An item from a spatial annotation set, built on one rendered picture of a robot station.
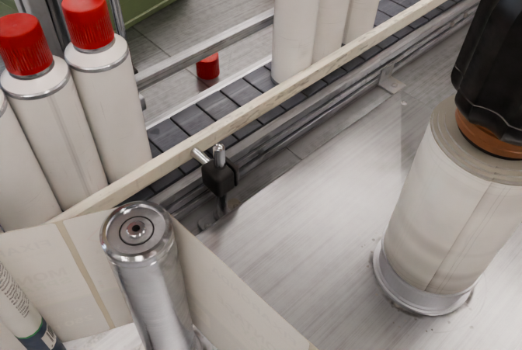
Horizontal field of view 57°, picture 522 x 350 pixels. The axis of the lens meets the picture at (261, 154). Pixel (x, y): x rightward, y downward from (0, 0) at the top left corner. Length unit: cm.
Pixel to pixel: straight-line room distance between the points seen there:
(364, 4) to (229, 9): 28
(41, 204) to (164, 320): 19
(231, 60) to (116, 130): 33
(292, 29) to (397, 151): 18
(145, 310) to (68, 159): 19
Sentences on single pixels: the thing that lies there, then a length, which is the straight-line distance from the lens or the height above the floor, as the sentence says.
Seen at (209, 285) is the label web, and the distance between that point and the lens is 29.
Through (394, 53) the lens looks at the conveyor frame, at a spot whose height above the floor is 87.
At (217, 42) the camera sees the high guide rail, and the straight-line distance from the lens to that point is 56.
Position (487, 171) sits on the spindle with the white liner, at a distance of 32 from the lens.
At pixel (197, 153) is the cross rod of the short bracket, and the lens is 50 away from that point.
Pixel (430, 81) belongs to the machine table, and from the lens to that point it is 76.
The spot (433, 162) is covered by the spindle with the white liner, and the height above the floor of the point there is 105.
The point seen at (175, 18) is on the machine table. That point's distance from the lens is 85.
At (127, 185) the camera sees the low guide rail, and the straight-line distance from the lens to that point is 48.
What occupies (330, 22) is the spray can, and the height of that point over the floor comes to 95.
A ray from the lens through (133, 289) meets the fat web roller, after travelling 28.
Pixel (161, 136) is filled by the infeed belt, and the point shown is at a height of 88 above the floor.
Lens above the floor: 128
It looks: 48 degrees down
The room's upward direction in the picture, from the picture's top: 2 degrees clockwise
